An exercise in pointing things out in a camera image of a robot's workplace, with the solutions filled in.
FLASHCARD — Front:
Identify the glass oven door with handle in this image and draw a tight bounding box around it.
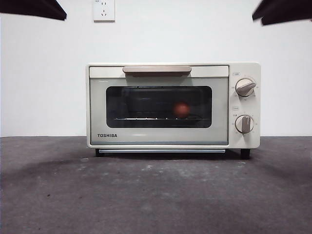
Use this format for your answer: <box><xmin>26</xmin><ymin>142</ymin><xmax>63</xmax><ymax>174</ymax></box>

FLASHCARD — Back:
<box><xmin>89</xmin><ymin>65</ymin><xmax>230</xmax><ymax>146</ymax></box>

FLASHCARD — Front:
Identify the brown egg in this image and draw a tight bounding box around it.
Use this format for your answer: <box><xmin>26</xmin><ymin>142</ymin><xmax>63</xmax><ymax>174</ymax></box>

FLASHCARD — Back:
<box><xmin>173</xmin><ymin>101</ymin><xmax>191</xmax><ymax>119</ymax></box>

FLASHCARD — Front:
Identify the silver crumb tray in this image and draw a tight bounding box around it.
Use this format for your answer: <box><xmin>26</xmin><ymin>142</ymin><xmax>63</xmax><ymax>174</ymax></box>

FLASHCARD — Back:
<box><xmin>98</xmin><ymin>149</ymin><xmax>226</xmax><ymax>154</ymax></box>

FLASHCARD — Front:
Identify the beige oven knob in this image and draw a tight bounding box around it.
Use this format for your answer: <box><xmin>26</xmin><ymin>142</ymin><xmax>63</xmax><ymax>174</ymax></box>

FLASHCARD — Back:
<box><xmin>234</xmin><ymin>114</ymin><xmax>254</xmax><ymax>134</ymax></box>
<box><xmin>235</xmin><ymin>78</ymin><xmax>257</xmax><ymax>98</ymax></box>

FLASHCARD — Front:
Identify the cream Toshiba toaster oven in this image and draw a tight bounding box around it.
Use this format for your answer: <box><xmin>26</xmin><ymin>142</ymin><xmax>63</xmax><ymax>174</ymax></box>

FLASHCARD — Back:
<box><xmin>85</xmin><ymin>61</ymin><xmax>262</xmax><ymax>160</ymax></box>

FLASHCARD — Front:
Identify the metal wire oven rack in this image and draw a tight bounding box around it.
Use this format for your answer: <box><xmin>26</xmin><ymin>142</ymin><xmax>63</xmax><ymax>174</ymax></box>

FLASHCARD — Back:
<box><xmin>114</xmin><ymin>117</ymin><xmax>204</xmax><ymax>121</ymax></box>

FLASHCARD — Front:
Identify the white wall socket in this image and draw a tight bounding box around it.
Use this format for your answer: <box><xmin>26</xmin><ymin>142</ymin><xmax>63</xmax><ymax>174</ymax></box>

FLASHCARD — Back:
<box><xmin>93</xmin><ymin>0</ymin><xmax>116</xmax><ymax>23</ymax></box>

